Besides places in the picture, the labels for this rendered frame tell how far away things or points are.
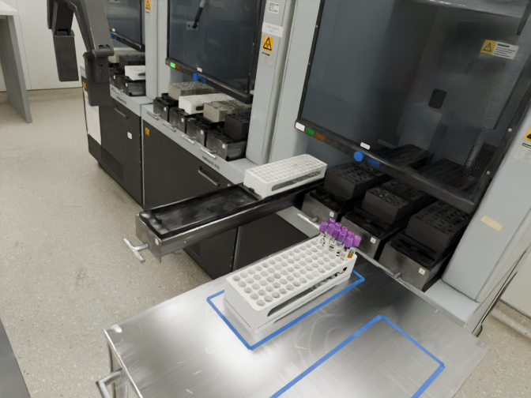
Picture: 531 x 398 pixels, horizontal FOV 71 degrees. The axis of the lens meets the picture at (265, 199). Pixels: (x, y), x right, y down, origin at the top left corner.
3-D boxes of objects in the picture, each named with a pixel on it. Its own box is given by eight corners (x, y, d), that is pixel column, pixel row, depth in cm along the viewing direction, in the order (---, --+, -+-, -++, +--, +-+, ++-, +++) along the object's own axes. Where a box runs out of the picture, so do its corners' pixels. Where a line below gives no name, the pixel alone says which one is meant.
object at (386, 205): (396, 223, 109) (402, 207, 106) (392, 226, 108) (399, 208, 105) (363, 205, 116) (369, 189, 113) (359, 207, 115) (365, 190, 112)
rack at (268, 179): (303, 168, 137) (306, 153, 134) (323, 180, 131) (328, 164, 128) (242, 187, 118) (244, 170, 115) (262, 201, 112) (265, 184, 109)
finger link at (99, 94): (105, 54, 52) (107, 55, 52) (109, 103, 56) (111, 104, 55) (83, 54, 50) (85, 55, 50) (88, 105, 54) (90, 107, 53)
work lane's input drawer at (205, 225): (302, 180, 144) (306, 159, 139) (329, 197, 136) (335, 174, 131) (119, 240, 98) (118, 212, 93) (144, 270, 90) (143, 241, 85)
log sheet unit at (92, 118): (87, 134, 263) (82, 84, 245) (103, 148, 247) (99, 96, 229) (84, 134, 262) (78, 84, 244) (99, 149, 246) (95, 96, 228)
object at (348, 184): (354, 200, 118) (359, 183, 115) (350, 201, 117) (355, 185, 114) (326, 184, 125) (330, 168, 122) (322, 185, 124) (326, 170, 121)
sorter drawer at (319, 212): (401, 170, 167) (408, 152, 163) (429, 183, 159) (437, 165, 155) (291, 215, 121) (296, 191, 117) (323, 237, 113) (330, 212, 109)
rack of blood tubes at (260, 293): (319, 253, 92) (325, 232, 89) (351, 276, 86) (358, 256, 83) (221, 301, 74) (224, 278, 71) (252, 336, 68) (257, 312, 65)
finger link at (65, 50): (54, 36, 57) (52, 35, 58) (60, 82, 61) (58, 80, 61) (74, 36, 59) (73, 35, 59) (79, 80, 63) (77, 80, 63)
